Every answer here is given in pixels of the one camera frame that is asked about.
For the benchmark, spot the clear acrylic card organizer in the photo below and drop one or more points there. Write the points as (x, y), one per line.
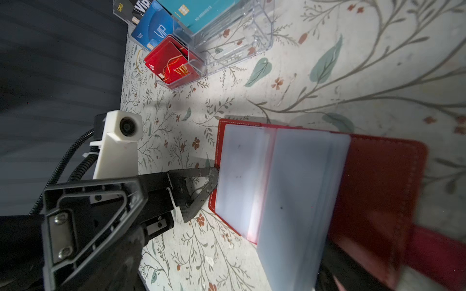
(241, 32)

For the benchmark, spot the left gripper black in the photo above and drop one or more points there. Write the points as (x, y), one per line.
(91, 233)

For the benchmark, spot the red leather card holder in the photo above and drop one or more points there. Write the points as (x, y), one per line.
(288, 190)

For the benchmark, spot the black card in organizer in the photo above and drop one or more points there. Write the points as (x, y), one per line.
(131, 11)

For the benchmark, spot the blue card in organizer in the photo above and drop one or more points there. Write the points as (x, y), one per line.
(155, 25)

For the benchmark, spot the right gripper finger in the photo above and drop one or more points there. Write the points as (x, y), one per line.
(337, 266)

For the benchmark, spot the red card in organizer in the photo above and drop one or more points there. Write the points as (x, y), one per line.
(173, 63)

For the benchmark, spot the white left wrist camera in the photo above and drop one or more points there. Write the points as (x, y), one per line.
(116, 134)

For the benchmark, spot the teal card in organizer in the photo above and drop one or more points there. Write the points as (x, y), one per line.
(197, 14)

